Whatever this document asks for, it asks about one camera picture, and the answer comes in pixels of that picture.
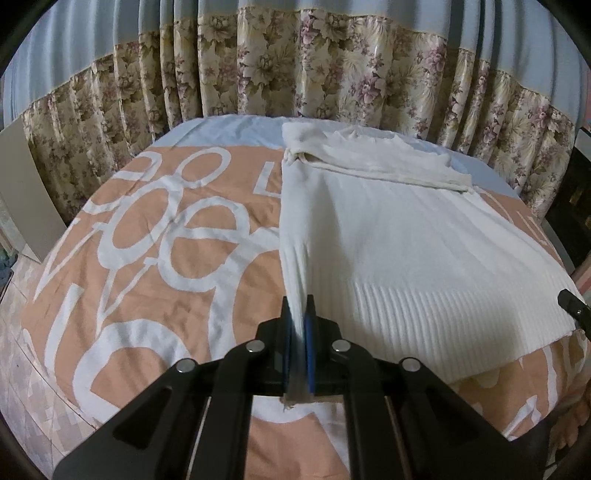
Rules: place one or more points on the white knit sweater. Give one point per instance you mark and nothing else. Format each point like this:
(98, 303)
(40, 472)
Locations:
(392, 240)

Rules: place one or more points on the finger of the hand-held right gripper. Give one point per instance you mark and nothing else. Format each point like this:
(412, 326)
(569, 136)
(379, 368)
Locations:
(575, 307)

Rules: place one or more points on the peach printed bedsheet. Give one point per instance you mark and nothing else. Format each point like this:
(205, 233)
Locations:
(184, 277)

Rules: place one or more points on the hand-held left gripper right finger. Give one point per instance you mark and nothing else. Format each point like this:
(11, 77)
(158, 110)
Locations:
(310, 346)

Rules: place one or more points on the black and white appliance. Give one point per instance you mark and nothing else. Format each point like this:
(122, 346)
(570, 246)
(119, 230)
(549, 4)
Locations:
(577, 198)

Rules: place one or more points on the beige board panel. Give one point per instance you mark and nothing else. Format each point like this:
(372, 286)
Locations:
(27, 184)

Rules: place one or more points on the floral and blue curtain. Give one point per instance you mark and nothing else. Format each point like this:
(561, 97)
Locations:
(295, 60)

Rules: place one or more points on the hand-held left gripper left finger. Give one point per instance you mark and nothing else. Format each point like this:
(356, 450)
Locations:
(288, 344)

